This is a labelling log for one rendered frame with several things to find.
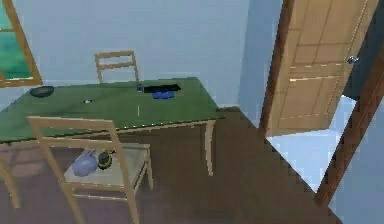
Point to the blue cloth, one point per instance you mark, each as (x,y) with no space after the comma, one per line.
(163,95)

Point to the black flat laptop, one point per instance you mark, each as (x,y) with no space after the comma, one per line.
(162,88)

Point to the small dark cup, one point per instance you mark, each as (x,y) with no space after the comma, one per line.
(139,88)

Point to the green top wooden table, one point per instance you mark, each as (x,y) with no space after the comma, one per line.
(110,110)

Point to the light wooden chair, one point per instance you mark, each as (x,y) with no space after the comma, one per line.
(100,166)
(115,65)

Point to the black and yellow object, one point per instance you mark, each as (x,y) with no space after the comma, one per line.
(104,160)

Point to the small white round object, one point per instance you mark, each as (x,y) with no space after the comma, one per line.
(87,101)

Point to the pale blue round object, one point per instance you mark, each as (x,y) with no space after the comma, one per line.
(84,165)

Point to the light wooden room door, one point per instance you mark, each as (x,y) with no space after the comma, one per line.
(316,66)

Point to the dark round bowl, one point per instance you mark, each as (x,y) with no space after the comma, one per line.
(42,91)

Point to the silver door knob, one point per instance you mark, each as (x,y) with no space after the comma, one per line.
(352,60)

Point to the wood framed window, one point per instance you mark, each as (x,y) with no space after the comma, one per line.
(13,50)

